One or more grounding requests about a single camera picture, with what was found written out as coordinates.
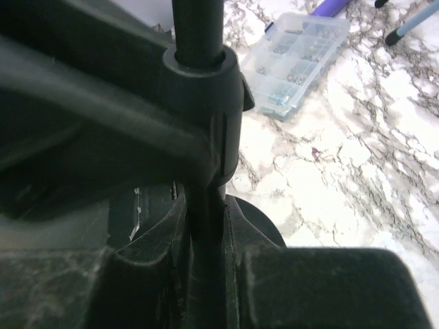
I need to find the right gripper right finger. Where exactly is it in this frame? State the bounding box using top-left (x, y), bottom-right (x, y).
top-left (224, 196), bottom-right (431, 328)

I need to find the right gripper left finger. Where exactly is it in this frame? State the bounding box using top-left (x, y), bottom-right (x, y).
top-left (1, 197), bottom-right (186, 328)

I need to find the black round-base mic stand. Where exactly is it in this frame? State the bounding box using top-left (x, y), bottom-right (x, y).
top-left (1, 1), bottom-right (254, 328)

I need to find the purple microphone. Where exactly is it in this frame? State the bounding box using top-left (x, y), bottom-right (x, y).
top-left (311, 0), bottom-right (350, 17)

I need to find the light blue music stand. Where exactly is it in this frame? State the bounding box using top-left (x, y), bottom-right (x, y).
top-left (385, 1), bottom-right (439, 46)

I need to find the black tripod mic stand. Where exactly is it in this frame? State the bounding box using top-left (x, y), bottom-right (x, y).
top-left (374, 0), bottom-right (389, 8)

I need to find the clear plastic screw box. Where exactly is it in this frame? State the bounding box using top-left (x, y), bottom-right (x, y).
top-left (241, 13), bottom-right (350, 121)

